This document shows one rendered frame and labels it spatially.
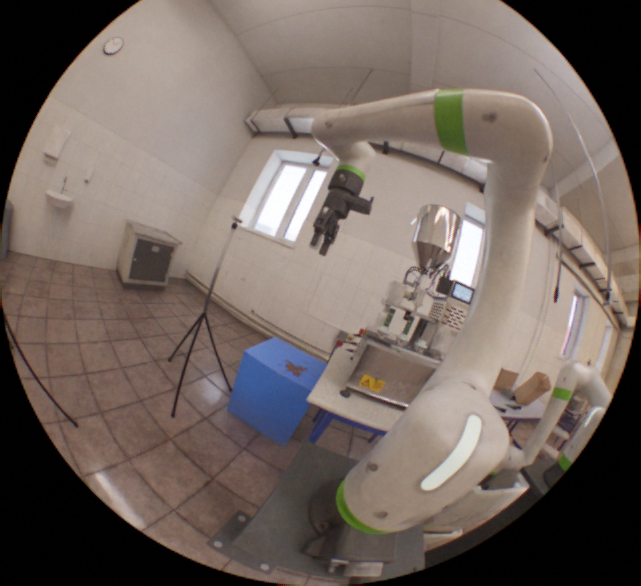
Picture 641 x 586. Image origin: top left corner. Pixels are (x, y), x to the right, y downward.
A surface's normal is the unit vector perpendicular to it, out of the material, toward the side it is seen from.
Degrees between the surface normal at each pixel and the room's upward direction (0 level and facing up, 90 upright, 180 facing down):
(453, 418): 19
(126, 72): 90
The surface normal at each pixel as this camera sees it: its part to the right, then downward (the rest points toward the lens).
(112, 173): 0.89, 0.36
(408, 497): -0.69, -0.30
